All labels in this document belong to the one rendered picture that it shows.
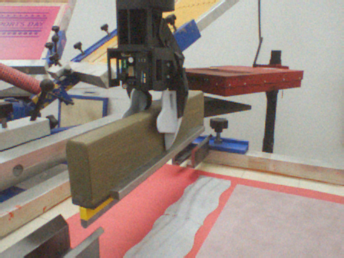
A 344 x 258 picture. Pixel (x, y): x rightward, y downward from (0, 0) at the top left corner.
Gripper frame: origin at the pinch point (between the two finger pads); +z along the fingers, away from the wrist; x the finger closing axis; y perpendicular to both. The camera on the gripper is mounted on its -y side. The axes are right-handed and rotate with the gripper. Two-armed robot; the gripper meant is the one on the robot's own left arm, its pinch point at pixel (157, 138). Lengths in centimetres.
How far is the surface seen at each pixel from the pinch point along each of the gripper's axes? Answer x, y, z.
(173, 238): 5.3, 5.6, 12.8
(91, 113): -177, -194, 50
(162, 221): 1.7, 1.9, 13.1
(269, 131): 0, -149, 37
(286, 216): 19.5, -8.6, 13.5
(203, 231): 8.4, 1.1, 13.5
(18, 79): -63, -26, -4
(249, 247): 15.6, 1.9, 13.5
